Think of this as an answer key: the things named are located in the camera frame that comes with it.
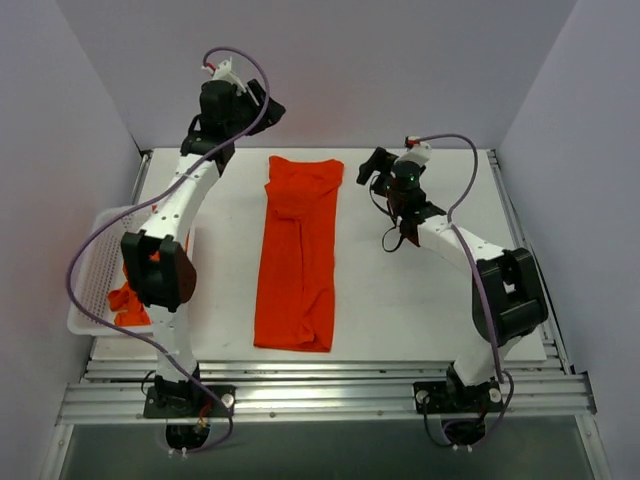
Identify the orange t-shirt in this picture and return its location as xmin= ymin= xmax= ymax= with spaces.
xmin=253 ymin=155 xmax=344 ymax=353
xmin=107 ymin=204 xmax=197 ymax=328

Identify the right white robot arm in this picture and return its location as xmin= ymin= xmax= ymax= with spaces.
xmin=356 ymin=141 xmax=548 ymax=413

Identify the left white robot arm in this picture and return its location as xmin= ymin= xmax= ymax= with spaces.
xmin=121 ymin=80 xmax=286 ymax=419

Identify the white plastic basket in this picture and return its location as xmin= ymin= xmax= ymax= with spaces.
xmin=66 ymin=206 xmax=197 ymax=340

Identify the orange t-shirt in basket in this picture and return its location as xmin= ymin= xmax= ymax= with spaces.
xmin=107 ymin=204 xmax=197 ymax=328

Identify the right black thin cable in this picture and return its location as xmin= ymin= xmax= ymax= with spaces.
xmin=368 ymin=179 xmax=416 ymax=253

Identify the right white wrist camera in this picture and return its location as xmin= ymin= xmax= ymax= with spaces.
xmin=401 ymin=136 xmax=432 ymax=167

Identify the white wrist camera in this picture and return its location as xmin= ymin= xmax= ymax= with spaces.
xmin=401 ymin=136 xmax=432 ymax=167
xmin=201 ymin=57 xmax=247 ymax=95

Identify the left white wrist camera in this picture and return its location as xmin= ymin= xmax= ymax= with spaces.
xmin=201 ymin=57 xmax=247 ymax=95

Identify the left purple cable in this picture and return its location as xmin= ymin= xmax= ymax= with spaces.
xmin=66 ymin=46 xmax=273 ymax=454

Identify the purple cable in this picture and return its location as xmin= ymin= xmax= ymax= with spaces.
xmin=414 ymin=132 xmax=515 ymax=449
xmin=66 ymin=46 xmax=273 ymax=454

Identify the left aluminium side rail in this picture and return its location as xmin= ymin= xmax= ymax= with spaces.
xmin=130 ymin=150 xmax=153 ymax=205

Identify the aluminium side rail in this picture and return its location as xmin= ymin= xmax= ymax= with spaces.
xmin=487 ymin=149 xmax=575 ymax=374
xmin=130 ymin=150 xmax=153 ymax=205

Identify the right aluminium side rail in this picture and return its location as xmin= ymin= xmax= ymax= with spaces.
xmin=487 ymin=149 xmax=575 ymax=374

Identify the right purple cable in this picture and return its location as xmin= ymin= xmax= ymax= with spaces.
xmin=414 ymin=132 xmax=515 ymax=449

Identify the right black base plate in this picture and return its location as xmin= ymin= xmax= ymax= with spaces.
xmin=412 ymin=380 xmax=504 ymax=414

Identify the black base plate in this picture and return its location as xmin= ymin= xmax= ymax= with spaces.
xmin=142 ymin=384 xmax=236 ymax=419
xmin=412 ymin=380 xmax=504 ymax=414

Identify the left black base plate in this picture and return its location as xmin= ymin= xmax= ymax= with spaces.
xmin=142 ymin=384 xmax=236 ymax=419

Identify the aluminium front rail frame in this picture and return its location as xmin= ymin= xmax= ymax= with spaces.
xmin=57 ymin=357 xmax=596 ymax=425

